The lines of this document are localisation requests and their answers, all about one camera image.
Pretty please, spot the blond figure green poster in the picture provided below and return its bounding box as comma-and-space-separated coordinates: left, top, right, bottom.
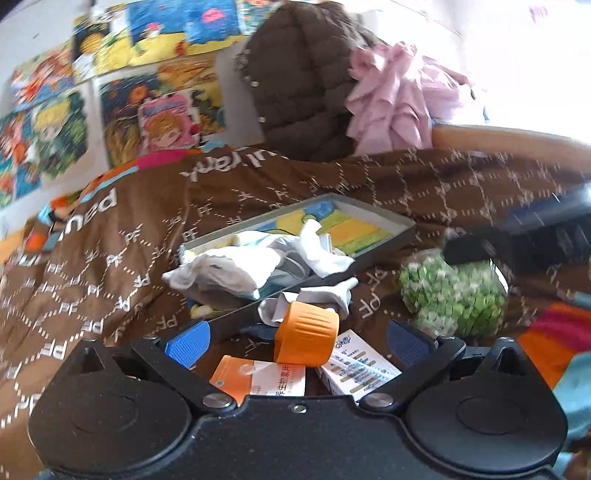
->
30, 88, 89, 181

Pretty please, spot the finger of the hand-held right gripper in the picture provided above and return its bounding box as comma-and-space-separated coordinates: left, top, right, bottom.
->
442, 227, 509, 267

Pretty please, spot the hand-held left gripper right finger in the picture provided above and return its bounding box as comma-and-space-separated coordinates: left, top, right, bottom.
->
359, 320, 518, 411

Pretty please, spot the pink figure picture book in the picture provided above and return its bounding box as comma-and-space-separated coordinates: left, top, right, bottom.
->
137, 89, 202, 154

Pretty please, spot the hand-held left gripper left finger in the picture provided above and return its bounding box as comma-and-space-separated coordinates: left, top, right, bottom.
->
78, 320, 238, 411

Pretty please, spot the pink cloth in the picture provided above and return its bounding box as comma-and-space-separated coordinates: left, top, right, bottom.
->
345, 44, 476, 155

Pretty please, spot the large white cloth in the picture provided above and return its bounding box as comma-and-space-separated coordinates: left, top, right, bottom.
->
161, 251, 282, 301

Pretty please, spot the orange and white medicine box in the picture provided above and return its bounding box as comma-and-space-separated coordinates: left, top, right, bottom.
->
209, 355, 306, 407

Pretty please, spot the bag of green white candies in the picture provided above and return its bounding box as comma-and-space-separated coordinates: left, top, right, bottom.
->
399, 249, 509, 337

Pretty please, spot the brown printed blanket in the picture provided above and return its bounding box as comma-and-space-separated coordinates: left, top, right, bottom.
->
0, 145, 591, 462

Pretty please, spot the orange yellow field poster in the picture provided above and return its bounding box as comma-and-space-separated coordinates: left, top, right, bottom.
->
157, 55, 221, 93

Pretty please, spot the orange bottle cap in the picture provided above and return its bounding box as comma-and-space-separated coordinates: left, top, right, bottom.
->
274, 301, 340, 368

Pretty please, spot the white and blue medicine box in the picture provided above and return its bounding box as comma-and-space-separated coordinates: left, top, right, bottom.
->
316, 329, 402, 398

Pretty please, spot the grey tray with painted base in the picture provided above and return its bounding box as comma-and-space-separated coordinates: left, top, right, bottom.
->
178, 193, 417, 344

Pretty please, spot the brown quilted jacket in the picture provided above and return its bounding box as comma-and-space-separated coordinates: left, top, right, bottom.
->
235, 0, 384, 162

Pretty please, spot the colourful patchwork sheet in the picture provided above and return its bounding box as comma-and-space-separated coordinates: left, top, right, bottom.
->
25, 143, 591, 480

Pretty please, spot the orange and blue poster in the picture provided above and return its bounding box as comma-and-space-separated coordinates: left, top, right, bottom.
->
0, 111, 44, 210

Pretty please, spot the orange-haired figure poster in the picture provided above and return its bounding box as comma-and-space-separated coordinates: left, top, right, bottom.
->
10, 44, 77, 112

